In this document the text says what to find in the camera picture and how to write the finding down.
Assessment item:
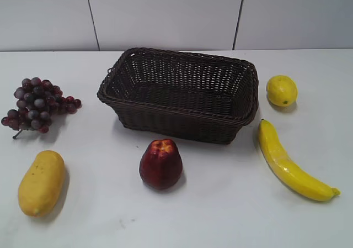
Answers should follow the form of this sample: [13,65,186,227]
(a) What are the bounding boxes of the red apple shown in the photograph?
[139,139,183,190]

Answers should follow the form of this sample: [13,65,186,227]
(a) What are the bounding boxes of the yellow banana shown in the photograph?
[258,119,340,202]

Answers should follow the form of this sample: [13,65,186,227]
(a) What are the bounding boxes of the dark brown wicker basket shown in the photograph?
[97,48,259,144]

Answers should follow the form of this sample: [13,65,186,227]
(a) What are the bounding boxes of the yellow lemon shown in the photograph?
[266,75,298,107]

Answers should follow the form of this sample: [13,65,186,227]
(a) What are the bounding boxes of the yellow mango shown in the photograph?
[18,150,66,217]

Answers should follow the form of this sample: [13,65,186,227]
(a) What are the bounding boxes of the purple grape bunch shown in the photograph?
[1,77,82,139]

